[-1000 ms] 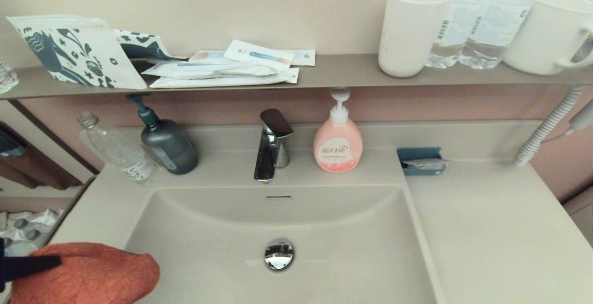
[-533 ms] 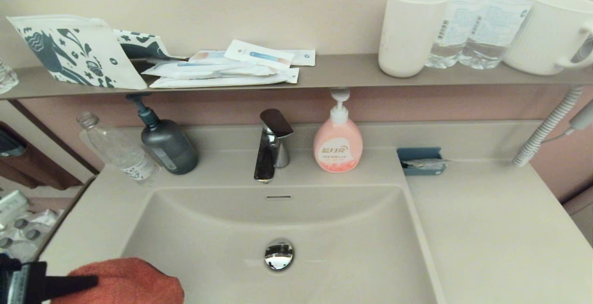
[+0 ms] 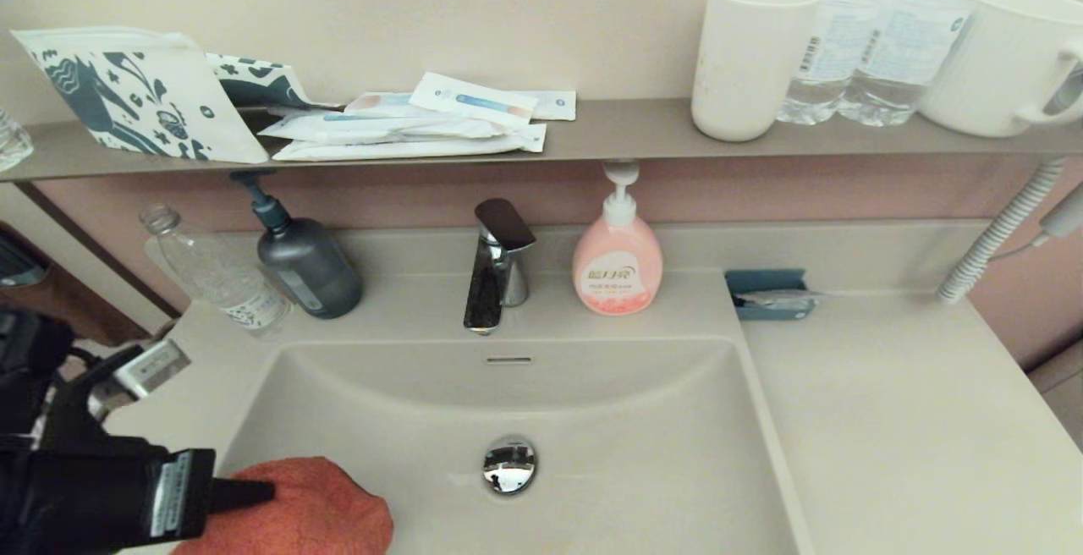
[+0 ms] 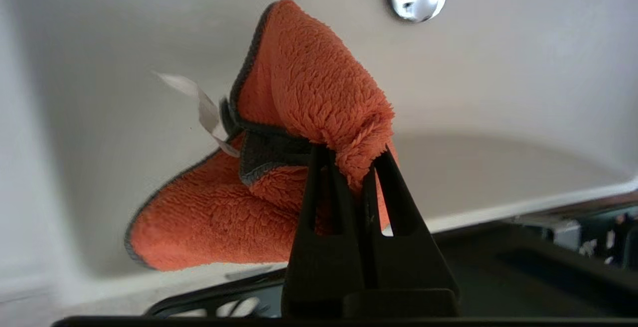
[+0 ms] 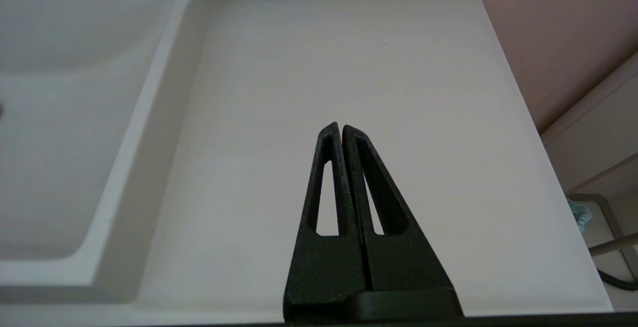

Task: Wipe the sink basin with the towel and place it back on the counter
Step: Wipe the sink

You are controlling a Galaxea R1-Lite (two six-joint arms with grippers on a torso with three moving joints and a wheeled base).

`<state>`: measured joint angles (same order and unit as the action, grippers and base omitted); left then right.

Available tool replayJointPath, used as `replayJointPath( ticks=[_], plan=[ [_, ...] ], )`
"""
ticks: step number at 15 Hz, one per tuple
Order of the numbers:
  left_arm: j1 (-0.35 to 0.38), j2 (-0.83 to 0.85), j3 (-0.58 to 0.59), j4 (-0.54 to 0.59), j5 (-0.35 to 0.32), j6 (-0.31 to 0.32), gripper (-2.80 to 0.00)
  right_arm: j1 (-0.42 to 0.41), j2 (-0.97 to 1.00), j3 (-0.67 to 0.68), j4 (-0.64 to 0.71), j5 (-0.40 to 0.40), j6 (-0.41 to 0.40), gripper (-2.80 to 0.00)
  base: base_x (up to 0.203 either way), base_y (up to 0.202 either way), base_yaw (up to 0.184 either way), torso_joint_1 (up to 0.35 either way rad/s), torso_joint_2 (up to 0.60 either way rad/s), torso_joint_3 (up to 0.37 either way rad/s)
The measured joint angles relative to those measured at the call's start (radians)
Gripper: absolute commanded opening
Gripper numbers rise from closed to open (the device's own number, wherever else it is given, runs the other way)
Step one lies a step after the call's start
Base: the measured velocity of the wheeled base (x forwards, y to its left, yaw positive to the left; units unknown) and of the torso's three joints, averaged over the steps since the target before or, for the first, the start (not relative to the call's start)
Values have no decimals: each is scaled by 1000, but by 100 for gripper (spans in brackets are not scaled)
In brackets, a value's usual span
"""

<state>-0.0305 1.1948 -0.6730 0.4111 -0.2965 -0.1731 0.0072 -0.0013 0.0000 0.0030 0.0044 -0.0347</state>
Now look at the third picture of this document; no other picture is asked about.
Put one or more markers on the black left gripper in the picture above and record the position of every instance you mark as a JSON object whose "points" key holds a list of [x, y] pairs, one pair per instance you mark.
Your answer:
{"points": [[85, 504]]}

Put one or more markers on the orange towel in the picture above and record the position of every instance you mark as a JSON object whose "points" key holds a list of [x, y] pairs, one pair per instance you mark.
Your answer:
{"points": [[321, 513]]}

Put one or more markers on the chrome sink faucet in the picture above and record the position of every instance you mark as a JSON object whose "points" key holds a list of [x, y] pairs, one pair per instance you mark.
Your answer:
{"points": [[491, 284]]}

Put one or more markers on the beige sink basin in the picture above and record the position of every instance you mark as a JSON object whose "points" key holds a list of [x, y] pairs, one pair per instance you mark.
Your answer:
{"points": [[634, 453]]}

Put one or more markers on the empty clear plastic bottle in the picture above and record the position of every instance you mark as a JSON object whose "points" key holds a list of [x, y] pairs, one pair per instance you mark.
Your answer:
{"points": [[216, 276]]}

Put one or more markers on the dark grey pump bottle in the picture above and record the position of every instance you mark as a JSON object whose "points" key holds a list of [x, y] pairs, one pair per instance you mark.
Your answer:
{"points": [[306, 272]]}

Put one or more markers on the chrome drain stopper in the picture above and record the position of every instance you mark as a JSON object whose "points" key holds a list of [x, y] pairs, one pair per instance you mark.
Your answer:
{"points": [[510, 464]]}

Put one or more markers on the black bin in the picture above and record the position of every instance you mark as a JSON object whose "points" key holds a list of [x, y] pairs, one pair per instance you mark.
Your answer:
{"points": [[15, 263]]}

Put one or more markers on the long white plastic packet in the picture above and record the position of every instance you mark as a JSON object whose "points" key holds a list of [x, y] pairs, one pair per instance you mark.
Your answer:
{"points": [[423, 148]]}

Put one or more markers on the wrapped toothbrush packet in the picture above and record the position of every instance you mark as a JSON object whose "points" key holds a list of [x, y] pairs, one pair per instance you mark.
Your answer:
{"points": [[372, 125]]}

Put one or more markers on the white sachet pink print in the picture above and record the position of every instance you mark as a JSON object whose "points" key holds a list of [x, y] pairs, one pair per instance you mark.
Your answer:
{"points": [[381, 103]]}

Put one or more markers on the small white blue patterned pouch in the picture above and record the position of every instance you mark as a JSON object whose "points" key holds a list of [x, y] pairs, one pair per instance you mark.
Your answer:
{"points": [[261, 79]]}

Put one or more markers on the large white blue patterned pouch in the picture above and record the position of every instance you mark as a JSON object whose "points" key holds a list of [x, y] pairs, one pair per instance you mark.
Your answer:
{"points": [[148, 90]]}

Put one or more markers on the clear drinking glass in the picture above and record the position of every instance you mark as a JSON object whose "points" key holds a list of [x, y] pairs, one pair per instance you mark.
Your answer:
{"points": [[13, 145]]}

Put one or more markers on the pink soap pump bottle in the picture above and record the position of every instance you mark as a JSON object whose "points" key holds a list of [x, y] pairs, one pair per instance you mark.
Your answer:
{"points": [[618, 267]]}

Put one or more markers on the white sachet blue orange stripe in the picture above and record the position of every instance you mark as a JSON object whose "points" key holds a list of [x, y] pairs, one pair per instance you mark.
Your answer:
{"points": [[472, 100]]}

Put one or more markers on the white sachet blue logo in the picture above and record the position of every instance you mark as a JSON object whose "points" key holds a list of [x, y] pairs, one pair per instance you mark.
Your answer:
{"points": [[554, 104]]}

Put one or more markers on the blue soap holder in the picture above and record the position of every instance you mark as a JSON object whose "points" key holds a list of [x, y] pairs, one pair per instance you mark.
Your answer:
{"points": [[761, 280]]}

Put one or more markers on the silver sachet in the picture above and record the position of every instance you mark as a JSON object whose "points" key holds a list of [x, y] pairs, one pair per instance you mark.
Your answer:
{"points": [[778, 299]]}

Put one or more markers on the white tumbler cup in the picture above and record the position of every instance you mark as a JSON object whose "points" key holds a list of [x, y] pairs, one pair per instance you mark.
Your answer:
{"points": [[746, 64]]}

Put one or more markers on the clear water bottle white label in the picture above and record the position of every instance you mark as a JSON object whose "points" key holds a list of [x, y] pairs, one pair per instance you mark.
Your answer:
{"points": [[916, 47], [836, 47]]}

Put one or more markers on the grey hair dryer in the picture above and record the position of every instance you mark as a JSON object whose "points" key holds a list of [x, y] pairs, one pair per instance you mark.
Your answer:
{"points": [[1064, 215]]}

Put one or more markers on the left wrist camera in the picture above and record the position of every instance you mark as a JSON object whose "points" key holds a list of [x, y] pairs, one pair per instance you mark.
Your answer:
{"points": [[156, 366]]}

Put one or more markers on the grey wall shelf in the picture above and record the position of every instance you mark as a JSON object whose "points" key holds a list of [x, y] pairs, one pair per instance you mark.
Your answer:
{"points": [[626, 128]]}

